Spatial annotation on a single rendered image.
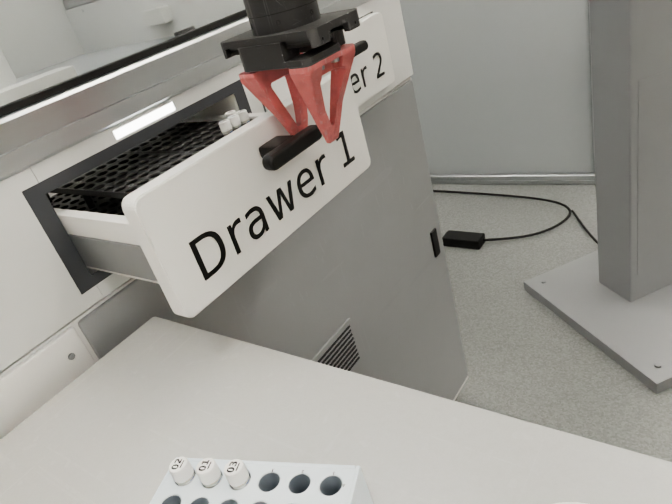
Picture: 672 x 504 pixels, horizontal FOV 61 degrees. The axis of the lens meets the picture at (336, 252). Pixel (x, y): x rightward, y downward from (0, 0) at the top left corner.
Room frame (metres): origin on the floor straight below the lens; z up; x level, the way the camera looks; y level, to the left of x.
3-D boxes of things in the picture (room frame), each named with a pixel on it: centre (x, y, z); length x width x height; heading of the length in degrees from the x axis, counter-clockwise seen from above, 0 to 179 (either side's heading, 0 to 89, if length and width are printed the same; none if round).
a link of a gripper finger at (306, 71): (0.49, -0.02, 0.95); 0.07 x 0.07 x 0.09; 47
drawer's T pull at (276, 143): (0.48, 0.02, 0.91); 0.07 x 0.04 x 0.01; 137
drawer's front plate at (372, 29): (0.83, -0.07, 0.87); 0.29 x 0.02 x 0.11; 137
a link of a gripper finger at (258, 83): (0.50, -0.01, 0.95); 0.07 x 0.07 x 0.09; 47
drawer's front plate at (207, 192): (0.50, 0.04, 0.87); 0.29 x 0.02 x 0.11; 137
